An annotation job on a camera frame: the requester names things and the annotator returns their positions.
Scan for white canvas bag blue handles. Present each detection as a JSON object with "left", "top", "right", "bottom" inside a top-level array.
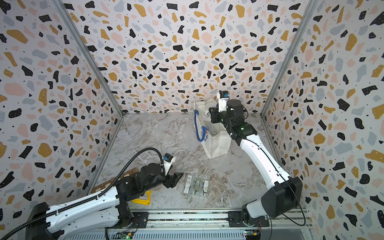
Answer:
[{"left": 194, "top": 99, "right": 232, "bottom": 159}]

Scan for green compass set case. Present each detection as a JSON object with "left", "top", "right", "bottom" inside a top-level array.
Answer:
[{"left": 193, "top": 175, "right": 201, "bottom": 196}]

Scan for clear compass set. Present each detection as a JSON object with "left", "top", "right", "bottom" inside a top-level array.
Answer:
[{"left": 202, "top": 176, "right": 210, "bottom": 197}]

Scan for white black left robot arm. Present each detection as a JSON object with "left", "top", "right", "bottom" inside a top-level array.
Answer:
[{"left": 26, "top": 163, "right": 184, "bottom": 240}]

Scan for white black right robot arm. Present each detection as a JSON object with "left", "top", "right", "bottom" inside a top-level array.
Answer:
[{"left": 209, "top": 99, "right": 303, "bottom": 226}]

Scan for yellow plastic triangular stand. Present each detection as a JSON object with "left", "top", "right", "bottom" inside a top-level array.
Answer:
[{"left": 132, "top": 191, "right": 151, "bottom": 206}]

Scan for brown checkered chess board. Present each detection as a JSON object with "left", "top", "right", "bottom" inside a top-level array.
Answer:
[{"left": 91, "top": 168, "right": 138, "bottom": 194}]

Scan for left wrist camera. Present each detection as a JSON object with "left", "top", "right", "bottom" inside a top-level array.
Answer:
[{"left": 163, "top": 153, "right": 175, "bottom": 175}]

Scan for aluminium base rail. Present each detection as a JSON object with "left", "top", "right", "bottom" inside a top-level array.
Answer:
[{"left": 56, "top": 208, "right": 316, "bottom": 240}]

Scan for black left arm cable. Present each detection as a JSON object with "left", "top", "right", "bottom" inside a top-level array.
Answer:
[{"left": 0, "top": 147, "right": 164, "bottom": 240}]

